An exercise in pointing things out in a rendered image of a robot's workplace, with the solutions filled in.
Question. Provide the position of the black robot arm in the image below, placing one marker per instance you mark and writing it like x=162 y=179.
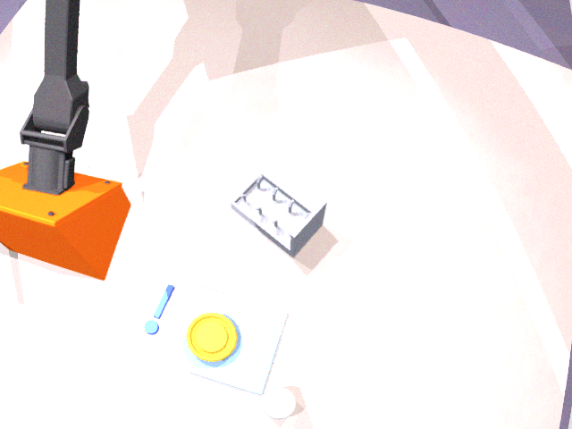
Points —
x=60 y=104

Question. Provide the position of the white cylinder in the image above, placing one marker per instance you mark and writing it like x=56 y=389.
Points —
x=278 y=403

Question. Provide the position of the yellow round plate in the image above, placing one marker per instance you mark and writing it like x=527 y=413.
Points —
x=211 y=337

